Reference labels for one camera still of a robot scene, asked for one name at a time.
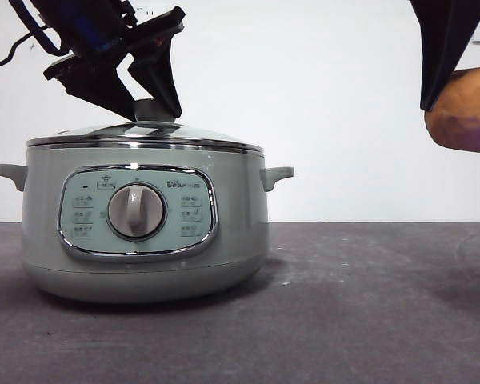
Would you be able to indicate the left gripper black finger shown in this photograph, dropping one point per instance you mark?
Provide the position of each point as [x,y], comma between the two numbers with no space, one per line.
[156,76]
[100,90]

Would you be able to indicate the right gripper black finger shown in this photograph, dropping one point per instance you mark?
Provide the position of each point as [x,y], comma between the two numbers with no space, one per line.
[436,48]

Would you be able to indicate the glass lid with green knob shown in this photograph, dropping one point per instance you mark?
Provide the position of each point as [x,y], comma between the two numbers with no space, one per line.
[152,132]

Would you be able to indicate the brown potato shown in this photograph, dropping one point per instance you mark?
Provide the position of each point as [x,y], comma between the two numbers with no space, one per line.
[464,116]

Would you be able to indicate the pale green electric cooking pot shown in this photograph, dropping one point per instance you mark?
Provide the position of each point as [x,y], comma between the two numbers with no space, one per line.
[232,208]

